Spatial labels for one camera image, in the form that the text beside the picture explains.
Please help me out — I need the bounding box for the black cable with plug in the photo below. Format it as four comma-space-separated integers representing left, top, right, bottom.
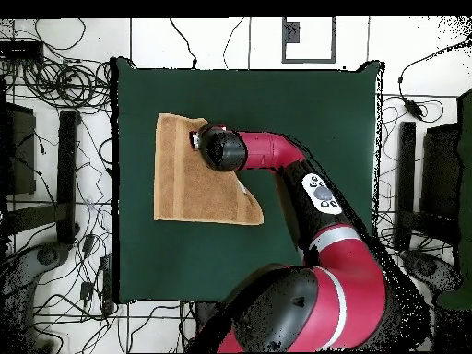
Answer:
168, 17, 199, 70

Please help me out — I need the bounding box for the coiled black cable bundle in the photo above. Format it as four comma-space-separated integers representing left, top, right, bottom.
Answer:
21, 58, 112, 111

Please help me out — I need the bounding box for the black equipment box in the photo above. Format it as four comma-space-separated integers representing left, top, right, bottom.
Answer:
419, 122, 462, 222
0, 101, 37, 195

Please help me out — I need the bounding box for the dark grey square plate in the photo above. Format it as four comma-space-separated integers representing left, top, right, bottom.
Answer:
284, 20, 301, 44

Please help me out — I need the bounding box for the long black power strip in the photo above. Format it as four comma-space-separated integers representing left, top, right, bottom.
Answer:
98, 254, 114, 316

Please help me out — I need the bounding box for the black adapter cable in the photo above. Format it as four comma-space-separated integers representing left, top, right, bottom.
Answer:
396, 32, 472, 100

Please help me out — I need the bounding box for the black stand foot bar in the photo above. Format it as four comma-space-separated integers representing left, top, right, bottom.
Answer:
5, 109, 80, 245
393, 121, 462, 253

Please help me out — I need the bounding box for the grey square floor frame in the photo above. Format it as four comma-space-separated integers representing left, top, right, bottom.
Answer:
281, 16, 337, 65

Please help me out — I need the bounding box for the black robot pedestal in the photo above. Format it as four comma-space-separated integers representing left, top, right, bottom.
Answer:
182, 301, 226, 329

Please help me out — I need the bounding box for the dark green table cloth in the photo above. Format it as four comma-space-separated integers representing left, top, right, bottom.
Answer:
110, 56, 384, 305

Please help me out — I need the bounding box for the grey stand base with caster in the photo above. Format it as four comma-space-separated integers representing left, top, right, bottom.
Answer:
0, 241, 71, 353
399, 248, 464, 296

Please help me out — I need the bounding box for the black power adapter brick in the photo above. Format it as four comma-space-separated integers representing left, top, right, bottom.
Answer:
402, 96, 424, 121

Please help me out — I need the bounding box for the tan terry towel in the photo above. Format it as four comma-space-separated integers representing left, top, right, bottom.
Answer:
153, 112, 266, 227

